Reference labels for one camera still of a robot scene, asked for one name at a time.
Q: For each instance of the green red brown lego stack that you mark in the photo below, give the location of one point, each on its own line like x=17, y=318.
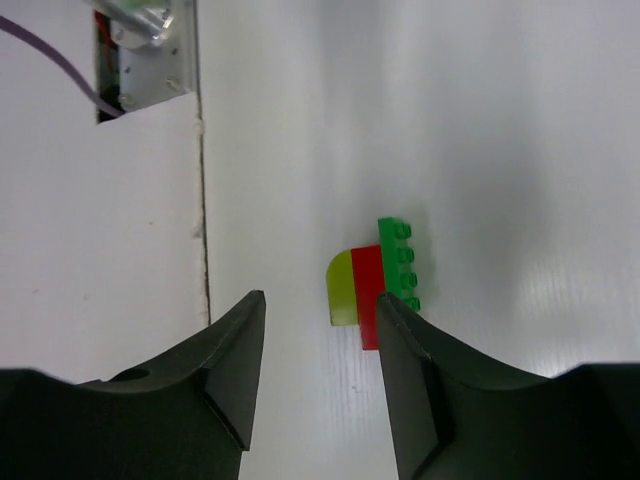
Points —
x=356, y=277

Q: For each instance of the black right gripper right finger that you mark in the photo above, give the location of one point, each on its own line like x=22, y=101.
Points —
x=457, y=413

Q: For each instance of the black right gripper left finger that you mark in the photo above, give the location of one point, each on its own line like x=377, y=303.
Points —
x=187, y=413

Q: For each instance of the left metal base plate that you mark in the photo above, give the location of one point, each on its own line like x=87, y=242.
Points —
x=145, y=52

